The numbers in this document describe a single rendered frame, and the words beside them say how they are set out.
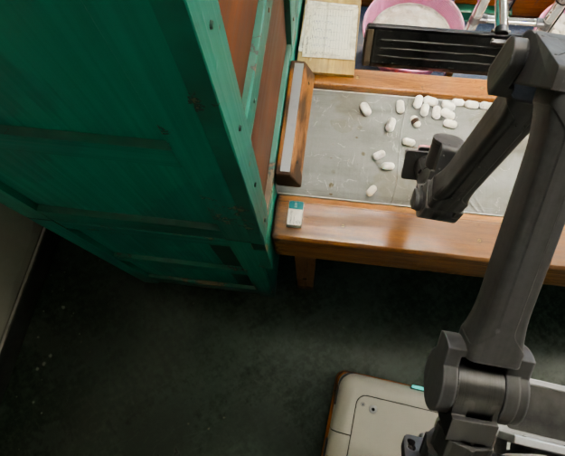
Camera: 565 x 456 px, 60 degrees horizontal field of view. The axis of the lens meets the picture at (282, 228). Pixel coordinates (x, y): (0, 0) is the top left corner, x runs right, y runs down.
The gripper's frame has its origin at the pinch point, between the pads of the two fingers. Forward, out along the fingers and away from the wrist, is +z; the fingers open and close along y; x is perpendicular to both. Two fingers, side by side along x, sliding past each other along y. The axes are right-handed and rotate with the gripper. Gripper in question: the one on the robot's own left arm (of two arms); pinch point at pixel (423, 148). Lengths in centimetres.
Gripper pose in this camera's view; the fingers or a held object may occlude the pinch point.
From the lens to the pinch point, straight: 115.7
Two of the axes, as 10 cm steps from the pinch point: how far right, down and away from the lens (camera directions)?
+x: -0.5, 8.3, 5.5
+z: 1.3, -5.4, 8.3
